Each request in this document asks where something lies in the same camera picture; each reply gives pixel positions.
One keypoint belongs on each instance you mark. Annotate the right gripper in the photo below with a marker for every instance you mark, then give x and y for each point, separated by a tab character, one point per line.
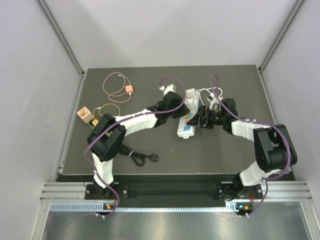
204	111

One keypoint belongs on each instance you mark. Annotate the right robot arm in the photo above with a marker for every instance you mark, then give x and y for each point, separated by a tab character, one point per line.
273	148

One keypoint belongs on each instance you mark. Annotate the pink charger plug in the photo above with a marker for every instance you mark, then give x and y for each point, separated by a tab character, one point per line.
129	90

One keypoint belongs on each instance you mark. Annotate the white power strip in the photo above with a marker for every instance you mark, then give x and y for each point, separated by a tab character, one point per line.
184	129

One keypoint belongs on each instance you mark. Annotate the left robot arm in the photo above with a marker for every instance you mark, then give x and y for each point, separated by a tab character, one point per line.
106	138

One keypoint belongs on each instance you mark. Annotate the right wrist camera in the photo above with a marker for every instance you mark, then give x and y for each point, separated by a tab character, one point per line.
214	102

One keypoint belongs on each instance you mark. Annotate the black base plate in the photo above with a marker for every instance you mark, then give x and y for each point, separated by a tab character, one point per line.
176	191

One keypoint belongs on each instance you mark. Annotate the orange small charger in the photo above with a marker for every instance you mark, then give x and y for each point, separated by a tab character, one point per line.
95	122

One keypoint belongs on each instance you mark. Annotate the green power strip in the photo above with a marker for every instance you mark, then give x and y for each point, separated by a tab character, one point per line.
91	125

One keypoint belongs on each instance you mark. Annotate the pink giraffe cube charger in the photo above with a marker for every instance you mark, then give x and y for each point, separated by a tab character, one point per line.
85	114

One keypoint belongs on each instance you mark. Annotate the white square charger plug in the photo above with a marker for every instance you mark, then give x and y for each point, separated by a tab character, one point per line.
192	94

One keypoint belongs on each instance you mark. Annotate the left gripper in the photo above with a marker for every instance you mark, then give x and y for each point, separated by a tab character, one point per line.
183	110

